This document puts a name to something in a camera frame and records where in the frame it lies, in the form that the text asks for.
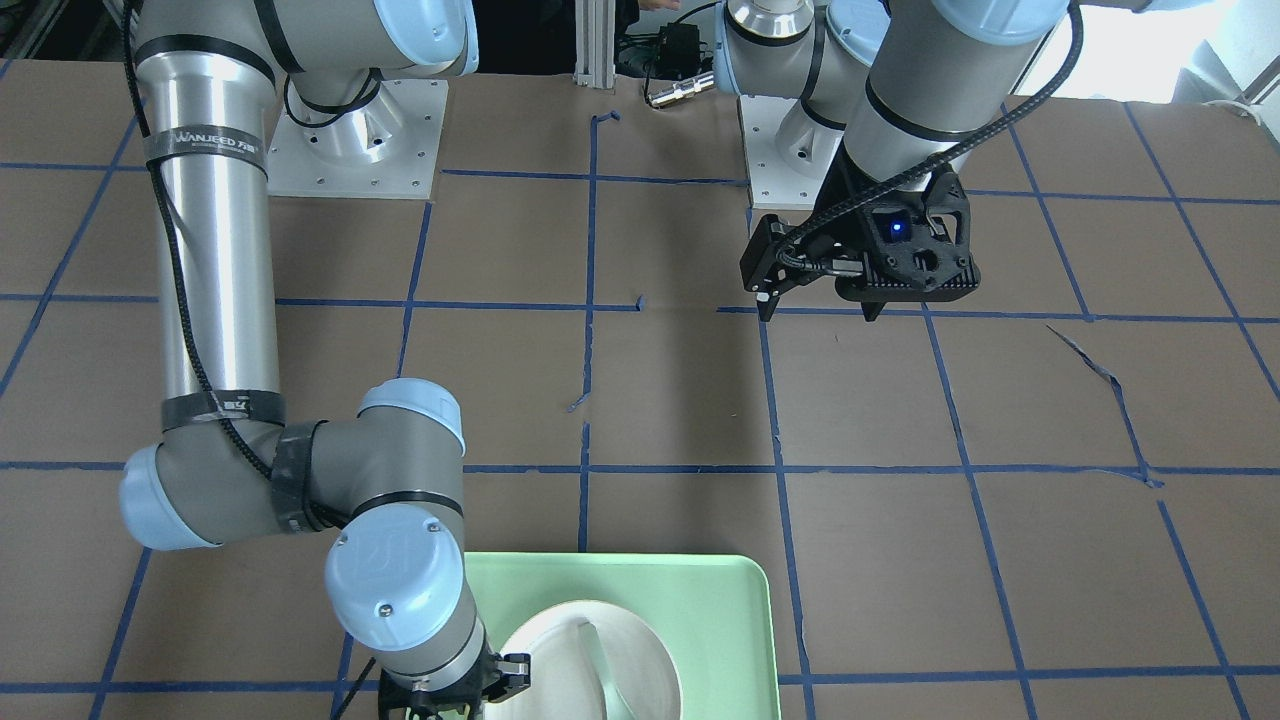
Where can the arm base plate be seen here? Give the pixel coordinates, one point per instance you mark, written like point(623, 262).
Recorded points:
point(386, 150)
point(788, 153)

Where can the light green tray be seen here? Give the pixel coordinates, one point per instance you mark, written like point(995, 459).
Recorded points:
point(713, 611)

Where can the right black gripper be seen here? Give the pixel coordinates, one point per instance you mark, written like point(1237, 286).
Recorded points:
point(492, 681)

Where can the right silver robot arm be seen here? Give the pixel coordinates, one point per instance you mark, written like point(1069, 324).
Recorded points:
point(202, 75)

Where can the aluminium frame post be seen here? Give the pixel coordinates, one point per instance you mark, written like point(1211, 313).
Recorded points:
point(593, 41)

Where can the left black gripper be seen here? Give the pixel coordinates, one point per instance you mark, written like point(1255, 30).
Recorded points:
point(838, 225)

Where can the cream round plate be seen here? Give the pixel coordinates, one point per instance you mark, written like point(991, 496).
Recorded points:
point(563, 685)

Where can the black power adapter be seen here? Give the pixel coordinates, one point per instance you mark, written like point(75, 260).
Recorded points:
point(678, 51)

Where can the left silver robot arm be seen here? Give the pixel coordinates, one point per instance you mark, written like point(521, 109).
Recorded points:
point(946, 77)

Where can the sage green spoon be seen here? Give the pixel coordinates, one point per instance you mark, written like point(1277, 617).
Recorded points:
point(616, 705)

